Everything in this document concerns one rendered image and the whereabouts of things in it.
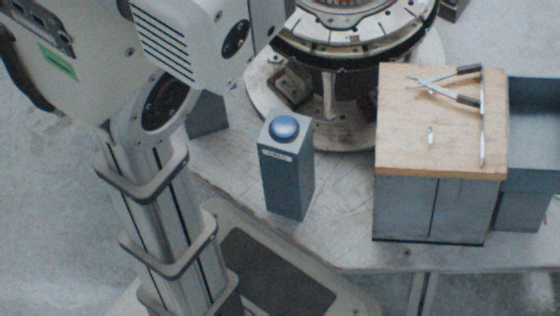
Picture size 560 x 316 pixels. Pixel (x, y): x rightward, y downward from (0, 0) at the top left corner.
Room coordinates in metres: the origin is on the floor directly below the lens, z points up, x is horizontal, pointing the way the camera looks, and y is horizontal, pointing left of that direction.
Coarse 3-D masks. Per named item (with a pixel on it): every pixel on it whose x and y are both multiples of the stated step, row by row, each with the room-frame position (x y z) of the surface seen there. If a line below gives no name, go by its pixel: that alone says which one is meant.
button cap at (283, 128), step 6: (276, 120) 0.82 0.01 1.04; (282, 120) 0.82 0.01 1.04; (288, 120) 0.82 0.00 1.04; (276, 126) 0.81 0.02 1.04; (282, 126) 0.81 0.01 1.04; (288, 126) 0.81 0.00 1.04; (294, 126) 0.81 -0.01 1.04; (276, 132) 0.80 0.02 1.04; (282, 132) 0.80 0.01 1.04; (288, 132) 0.80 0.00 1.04; (294, 132) 0.80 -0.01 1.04; (276, 138) 0.80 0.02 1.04; (282, 138) 0.79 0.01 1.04; (288, 138) 0.79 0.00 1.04
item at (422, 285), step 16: (96, 144) 1.25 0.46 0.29; (432, 272) 0.67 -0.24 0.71; (448, 272) 0.67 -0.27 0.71; (464, 272) 0.67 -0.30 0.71; (480, 272) 0.67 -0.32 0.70; (496, 272) 0.66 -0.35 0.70; (512, 272) 0.66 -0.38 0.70; (416, 288) 0.67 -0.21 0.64; (432, 288) 0.67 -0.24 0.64; (416, 304) 0.67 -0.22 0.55
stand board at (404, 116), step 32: (384, 64) 0.90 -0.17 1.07; (416, 64) 0.89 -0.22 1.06; (384, 96) 0.84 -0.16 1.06; (416, 96) 0.83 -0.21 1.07; (384, 128) 0.78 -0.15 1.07; (416, 128) 0.77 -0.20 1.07; (448, 128) 0.77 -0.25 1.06; (384, 160) 0.72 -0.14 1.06; (416, 160) 0.72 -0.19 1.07; (448, 160) 0.71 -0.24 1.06
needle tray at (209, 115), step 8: (232, 88) 0.90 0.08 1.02; (200, 96) 0.89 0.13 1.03; (208, 96) 0.89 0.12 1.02; (216, 96) 0.97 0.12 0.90; (200, 104) 0.96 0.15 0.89; (208, 104) 0.97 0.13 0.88; (216, 104) 0.97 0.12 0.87; (224, 104) 0.97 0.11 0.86; (192, 112) 0.96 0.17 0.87; (200, 112) 0.96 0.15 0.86; (208, 112) 0.96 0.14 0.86; (216, 112) 0.97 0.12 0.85; (224, 112) 0.97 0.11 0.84; (192, 120) 0.96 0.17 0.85; (200, 120) 0.96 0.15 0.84; (208, 120) 0.96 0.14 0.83; (216, 120) 0.97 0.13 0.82; (224, 120) 0.97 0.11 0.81; (192, 128) 0.96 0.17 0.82; (200, 128) 0.96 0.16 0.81; (208, 128) 0.96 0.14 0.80; (216, 128) 0.97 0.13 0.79; (224, 128) 0.97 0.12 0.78; (192, 136) 0.96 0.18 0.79; (200, 136) 0.96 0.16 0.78
